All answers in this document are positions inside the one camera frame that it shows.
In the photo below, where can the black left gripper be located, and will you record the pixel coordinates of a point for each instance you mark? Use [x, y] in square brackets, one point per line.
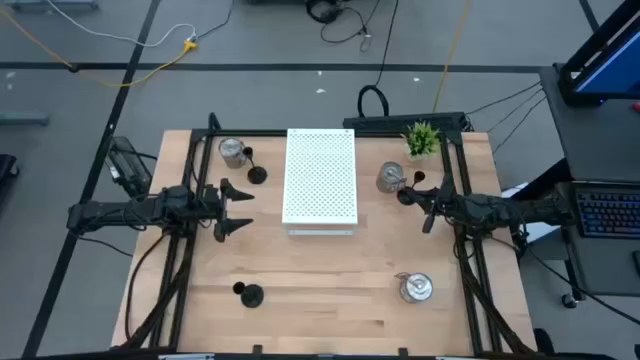
[210, 207]

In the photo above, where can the white perforated metal shelf riser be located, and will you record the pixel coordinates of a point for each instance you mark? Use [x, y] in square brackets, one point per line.
[320, 175]

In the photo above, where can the black candlestick holder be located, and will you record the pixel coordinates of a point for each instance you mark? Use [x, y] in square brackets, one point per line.
[256, 175]
[252, 295]
[406, 196]

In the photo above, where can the grey computer desk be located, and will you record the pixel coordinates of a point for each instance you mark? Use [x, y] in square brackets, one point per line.
[590, 140]

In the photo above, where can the black aluminium table frame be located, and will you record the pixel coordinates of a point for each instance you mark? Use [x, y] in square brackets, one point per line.
[250, 133]

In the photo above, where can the monitor with black stand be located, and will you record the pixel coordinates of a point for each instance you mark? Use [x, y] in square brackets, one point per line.
[607, 65]

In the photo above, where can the green plant in white pot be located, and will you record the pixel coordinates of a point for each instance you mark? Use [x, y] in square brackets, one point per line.
[422, 140]

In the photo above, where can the black floor object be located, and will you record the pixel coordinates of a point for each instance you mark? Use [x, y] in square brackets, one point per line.
[6, 167]

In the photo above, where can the backlit computer keyboard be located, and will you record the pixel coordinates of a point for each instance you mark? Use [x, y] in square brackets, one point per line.
[607, 215]

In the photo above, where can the black power supply box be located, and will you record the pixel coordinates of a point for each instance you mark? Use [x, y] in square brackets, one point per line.
[127, 167]

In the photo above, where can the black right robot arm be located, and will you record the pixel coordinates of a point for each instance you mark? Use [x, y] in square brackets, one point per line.
[515, 212]

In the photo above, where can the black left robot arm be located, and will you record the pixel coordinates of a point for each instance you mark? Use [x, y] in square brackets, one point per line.
[125, 212]

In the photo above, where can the grey metal floor bar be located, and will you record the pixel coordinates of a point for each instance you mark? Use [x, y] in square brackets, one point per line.
[50, 5]
[25, 118]

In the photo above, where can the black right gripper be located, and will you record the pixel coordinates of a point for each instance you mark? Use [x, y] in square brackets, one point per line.
[450, 207]

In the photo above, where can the black power strip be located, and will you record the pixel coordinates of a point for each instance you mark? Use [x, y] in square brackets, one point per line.
[400, 121]

